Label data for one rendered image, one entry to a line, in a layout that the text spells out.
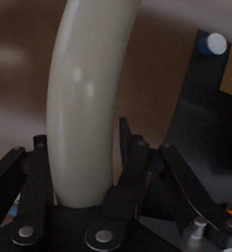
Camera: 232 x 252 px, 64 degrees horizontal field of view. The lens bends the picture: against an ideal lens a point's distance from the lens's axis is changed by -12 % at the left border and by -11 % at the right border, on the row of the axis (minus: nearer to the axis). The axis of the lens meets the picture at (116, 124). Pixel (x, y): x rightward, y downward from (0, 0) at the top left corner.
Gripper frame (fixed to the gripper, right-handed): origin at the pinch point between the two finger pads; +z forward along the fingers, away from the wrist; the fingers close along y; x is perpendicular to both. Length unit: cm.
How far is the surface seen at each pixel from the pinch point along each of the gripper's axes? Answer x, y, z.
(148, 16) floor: 33, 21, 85
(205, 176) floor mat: -52, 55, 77
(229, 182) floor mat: -58, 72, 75
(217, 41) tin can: 20, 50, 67
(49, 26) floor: 30, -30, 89
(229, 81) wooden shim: 2, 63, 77
